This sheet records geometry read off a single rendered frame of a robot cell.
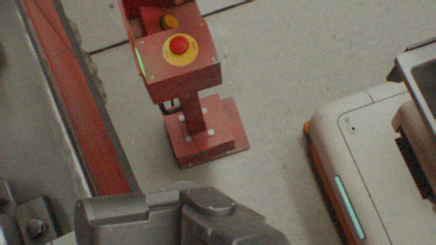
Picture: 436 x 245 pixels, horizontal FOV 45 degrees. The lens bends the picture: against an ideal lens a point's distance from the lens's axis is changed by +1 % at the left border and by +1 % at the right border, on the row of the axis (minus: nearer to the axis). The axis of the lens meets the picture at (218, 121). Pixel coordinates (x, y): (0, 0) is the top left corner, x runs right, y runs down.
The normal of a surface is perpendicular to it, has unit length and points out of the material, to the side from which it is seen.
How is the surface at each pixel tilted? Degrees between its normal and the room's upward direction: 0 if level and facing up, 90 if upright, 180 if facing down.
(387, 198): 0
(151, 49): 0
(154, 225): 42
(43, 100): 0
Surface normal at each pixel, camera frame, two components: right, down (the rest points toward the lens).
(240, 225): 0.00, -0.98
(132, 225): 0.40, 0.18
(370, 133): -0.04, -0.30
